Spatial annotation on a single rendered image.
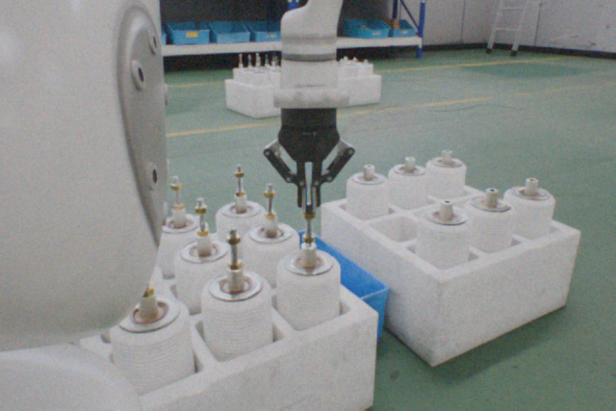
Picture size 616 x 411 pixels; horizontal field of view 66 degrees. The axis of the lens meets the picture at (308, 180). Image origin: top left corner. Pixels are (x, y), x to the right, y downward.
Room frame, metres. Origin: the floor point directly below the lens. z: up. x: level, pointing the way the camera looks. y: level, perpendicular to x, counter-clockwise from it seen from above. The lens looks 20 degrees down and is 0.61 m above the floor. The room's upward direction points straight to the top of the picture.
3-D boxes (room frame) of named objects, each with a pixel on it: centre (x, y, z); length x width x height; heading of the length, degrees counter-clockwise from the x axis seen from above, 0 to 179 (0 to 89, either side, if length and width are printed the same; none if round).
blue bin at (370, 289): (0.87, -0.03, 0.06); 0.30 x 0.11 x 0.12; 32
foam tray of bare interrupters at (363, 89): (3.33, -0.22, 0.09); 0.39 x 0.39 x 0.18; 31
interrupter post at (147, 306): (0.51, 0.20, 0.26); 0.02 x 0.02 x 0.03
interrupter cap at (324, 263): (0.63, 0.00, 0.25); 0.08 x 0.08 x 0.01
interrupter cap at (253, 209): (0.83, 0.13, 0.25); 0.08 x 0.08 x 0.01
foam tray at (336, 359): (0.67, 0.16, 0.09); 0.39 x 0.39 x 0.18; 33
